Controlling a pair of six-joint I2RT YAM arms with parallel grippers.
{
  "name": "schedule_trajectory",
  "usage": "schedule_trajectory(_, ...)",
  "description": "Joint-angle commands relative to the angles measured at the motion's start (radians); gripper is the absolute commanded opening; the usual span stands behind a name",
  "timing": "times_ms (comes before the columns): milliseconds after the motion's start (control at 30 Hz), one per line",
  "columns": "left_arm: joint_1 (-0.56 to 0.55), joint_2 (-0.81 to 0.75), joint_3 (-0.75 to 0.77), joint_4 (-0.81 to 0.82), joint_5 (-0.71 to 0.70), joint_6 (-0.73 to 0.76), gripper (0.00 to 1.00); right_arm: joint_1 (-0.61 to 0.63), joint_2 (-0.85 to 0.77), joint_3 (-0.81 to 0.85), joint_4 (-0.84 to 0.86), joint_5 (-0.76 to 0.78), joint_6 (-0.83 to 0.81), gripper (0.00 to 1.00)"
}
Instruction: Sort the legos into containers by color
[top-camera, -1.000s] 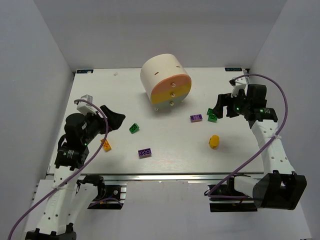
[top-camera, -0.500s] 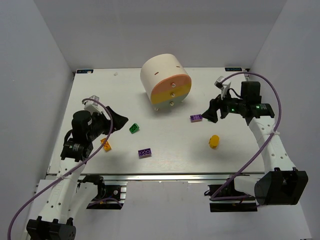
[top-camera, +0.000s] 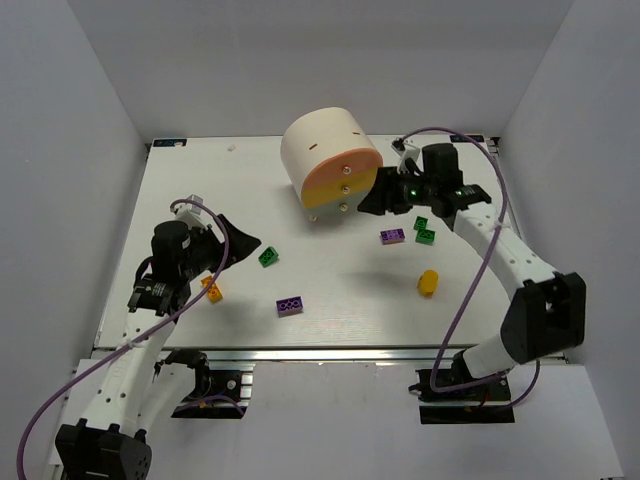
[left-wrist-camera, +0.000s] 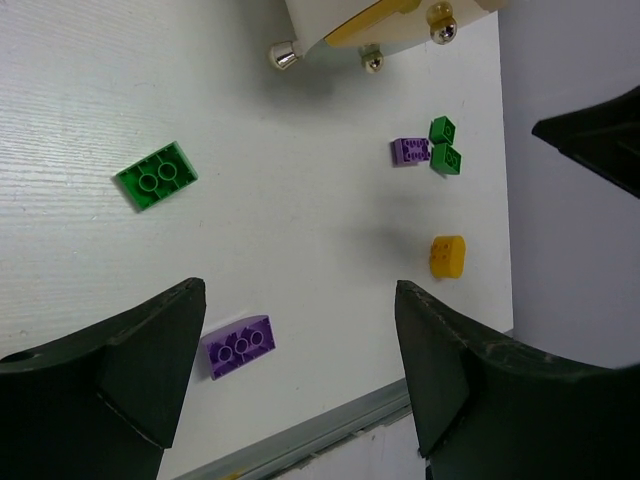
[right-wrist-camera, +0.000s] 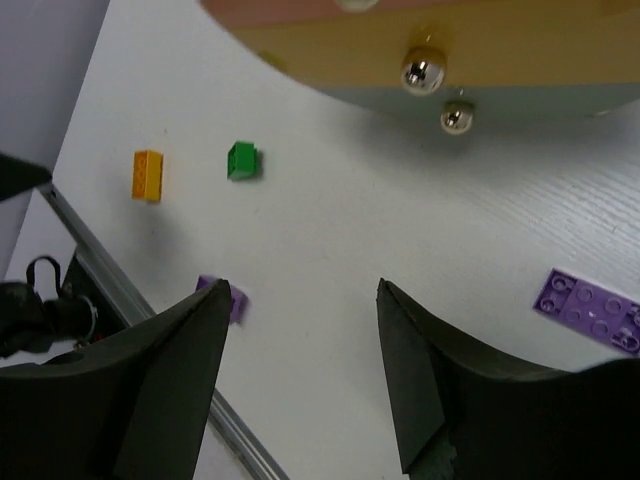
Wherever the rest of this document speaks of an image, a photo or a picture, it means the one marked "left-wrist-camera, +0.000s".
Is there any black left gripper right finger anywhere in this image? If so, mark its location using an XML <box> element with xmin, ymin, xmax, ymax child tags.
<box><xmin>395</xmin><ymin>280</ymin><xmax>639</xmax><ymax>479</ymax></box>

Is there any large green lego brick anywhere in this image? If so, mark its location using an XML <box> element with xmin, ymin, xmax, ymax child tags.
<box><xmin>112</xmin><ymin>141</ymin><xmax>198</xmax><ymax>212</ymax></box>

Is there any purple lego brick underside up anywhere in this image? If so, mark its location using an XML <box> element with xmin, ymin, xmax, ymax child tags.
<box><xmin>200</xmin><ymin>315</ymin><xmax>276</xmax><ymax>380</ymax></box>

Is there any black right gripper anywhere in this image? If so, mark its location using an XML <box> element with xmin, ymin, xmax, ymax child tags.
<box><xmin>532</xmin><ymin>88</ymin><xmax>640</xmax><ymax>197</ymax></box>

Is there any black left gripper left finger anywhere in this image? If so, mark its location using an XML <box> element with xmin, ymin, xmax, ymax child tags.
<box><xmin>1</xmin><ymin>278</ymin><xmax>206</xmax><ymax>479</ymax></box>

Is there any white round drawer cabinet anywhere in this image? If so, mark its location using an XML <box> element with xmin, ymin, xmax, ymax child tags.
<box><xmin>269</xmin><ymin>0</ymin><xmax>508</xmax><ymax>73</ymax></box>

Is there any yellow rounded lego brick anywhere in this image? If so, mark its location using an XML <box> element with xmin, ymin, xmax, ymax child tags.
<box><xmin>429</xmin><ymin>235</ymin><xmax>466</xmax><ymax>279</ymax></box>

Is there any small green lego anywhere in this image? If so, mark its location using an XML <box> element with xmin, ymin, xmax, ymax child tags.
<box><xmin>429</xmin><ymin>115</ymin><xmax>456</xmax><ymax>145</ymax></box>
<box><xmin>430</xmin><ymin>143</ymin><xmax>462</xmax><ymax>175</ymax></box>

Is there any purple lego brick studs up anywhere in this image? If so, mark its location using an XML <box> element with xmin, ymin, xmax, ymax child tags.
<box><xmin>390</xmin><ymin>137</ymin><xmax>431</xmax><ymax>167</ymax></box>

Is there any aluminium table edge rail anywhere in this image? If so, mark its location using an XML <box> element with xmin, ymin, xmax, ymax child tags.
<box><xmin>180</xmin><ymin>379</ymin><xmax>411</xmax><ymax>479</ymax></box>

